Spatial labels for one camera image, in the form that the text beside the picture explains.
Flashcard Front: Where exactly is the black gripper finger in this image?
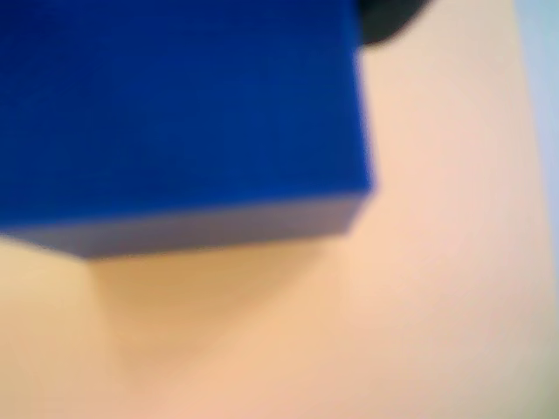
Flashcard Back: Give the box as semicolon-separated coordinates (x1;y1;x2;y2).
356;0;434;47

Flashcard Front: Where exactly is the medium blue cube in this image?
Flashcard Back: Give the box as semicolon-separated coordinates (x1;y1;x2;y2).
0;0;376;262

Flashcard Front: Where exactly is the orange paper square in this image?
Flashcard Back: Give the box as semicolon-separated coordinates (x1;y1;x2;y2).
0;8;545;419

